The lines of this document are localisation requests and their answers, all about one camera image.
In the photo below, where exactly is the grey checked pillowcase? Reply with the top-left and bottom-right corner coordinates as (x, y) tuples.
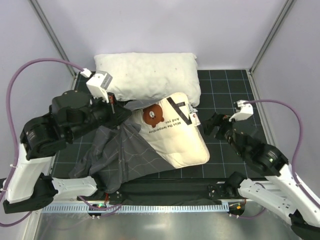
(68, 98), (173, 194)

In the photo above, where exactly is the right aluminium frame post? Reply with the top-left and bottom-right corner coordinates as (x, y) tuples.
(249, 0), (297, 75)

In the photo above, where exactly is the black grid cutting mat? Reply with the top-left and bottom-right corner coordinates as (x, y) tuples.
(50, 69), (262, 180)

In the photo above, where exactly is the aluminium frame post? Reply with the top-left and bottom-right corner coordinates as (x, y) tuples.
(27, 0), (78, 86)
(249, 0), (297, 75)

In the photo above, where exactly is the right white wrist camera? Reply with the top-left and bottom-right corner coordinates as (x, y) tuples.
(228, 100), (254, 122)

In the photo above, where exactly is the white plain pillow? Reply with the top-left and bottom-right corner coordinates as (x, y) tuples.
(94, 52), (201, 107)

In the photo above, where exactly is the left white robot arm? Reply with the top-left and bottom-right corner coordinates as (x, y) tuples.
(1, 90), (132, 214)

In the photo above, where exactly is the left aluminium frame post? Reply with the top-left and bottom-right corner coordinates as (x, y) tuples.
(27, 0), (78, 86)

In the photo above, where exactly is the cream bear print pillow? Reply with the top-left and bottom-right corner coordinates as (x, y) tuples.
(131, 92), (210, 169)

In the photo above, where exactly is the slotted grey cable duct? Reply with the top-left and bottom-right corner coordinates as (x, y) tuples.
(42, 202), (229, 214)

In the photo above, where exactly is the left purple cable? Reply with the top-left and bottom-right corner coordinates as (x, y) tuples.
(0, 58), (122, 227)

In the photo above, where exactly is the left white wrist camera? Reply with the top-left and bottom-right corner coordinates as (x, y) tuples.
(80, 68), (113, 103)

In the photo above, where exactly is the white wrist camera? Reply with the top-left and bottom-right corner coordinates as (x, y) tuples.
(80, 68), (113, 103)
(228, 100), (254, 122)

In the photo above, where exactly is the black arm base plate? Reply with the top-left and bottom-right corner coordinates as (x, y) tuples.
(83, 178), (243, 206)

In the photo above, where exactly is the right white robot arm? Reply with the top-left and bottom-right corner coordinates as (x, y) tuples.
(202, 112), (320, 240)

